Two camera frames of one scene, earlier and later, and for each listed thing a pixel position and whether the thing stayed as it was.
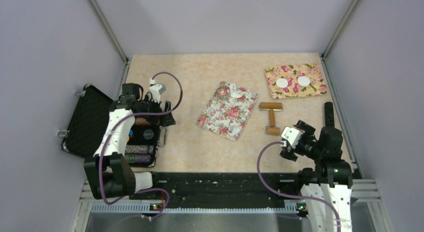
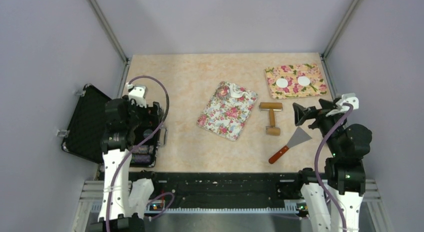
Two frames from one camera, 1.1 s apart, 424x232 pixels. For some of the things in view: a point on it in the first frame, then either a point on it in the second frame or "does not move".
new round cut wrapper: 303,81 does not move
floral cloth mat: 228,111 does not move
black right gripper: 309,131 -> 302,113
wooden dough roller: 272,129 does not move
